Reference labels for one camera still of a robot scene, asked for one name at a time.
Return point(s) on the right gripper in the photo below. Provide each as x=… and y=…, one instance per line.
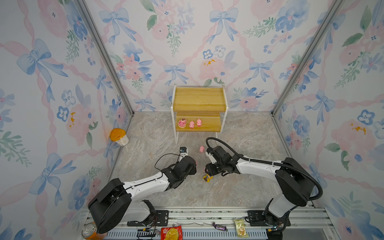
x=209, y=170

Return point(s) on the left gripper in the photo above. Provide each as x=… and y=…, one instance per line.
x=193, y=170

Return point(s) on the pink bear toy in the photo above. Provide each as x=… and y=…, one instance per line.
x=182, y=123

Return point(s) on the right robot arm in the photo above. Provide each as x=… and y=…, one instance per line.
x=297, y=186

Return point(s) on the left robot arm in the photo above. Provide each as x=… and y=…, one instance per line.
x=117, y=201

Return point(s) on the yellow bear toy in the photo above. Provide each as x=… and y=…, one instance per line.
x=207, y=178

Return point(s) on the small pink pig toy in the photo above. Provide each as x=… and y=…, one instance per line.
x=202, y=149

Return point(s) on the red snack packet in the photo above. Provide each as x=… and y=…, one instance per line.
x=172, y=233

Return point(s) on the wooden two-tier shelf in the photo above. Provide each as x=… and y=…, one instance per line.
x=209, y=104

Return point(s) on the purple wrapped candy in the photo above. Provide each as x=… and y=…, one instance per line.
x=220, y=227

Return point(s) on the green snack packet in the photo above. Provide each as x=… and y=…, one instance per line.
x=241, y=228

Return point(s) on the orange soda can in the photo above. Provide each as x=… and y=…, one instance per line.
x=90, y=232

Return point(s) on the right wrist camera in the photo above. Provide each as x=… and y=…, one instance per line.
x=211, y=157

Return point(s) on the aluminium rail base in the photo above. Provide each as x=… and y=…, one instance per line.
x=306, y=223

